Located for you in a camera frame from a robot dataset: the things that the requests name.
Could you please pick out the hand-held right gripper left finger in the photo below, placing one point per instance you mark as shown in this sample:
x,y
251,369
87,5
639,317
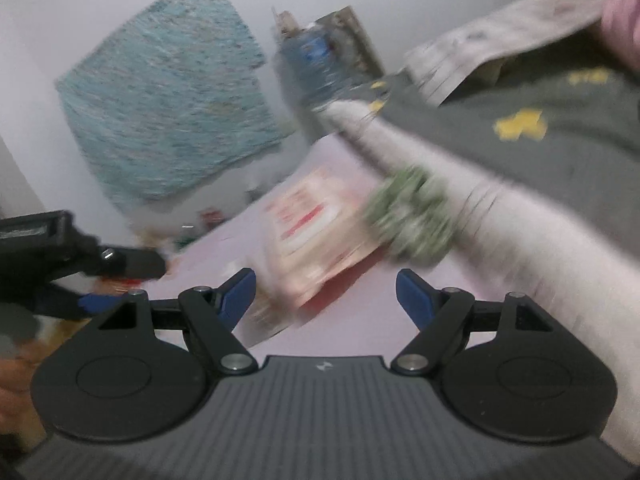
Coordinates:
x,y
237,292

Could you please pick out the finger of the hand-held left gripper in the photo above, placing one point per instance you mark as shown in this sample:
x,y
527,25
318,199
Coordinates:
x,y
95,302
130,262

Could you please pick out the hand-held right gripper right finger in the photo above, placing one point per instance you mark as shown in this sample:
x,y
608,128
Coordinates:
x,y
412,296

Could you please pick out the red white wet wipes pack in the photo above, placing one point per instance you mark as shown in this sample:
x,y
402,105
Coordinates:
x,y
310,240

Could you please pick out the green floral scrunchie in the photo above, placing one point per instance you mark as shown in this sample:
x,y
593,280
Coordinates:
x,y
410,215

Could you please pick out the white striped quilt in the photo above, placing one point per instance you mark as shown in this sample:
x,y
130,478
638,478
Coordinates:
x,y
525,240

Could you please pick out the teal floral curtain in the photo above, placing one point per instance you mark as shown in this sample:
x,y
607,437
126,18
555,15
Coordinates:
x,y
165,100

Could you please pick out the grey blanket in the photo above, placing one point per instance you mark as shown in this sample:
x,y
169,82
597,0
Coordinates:
x,y
575,170

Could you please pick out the beige bottle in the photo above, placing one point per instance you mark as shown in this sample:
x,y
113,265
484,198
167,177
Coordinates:
x,y
286,20

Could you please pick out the checked cloth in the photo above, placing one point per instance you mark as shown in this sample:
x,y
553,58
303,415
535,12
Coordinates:
x,y
500,25

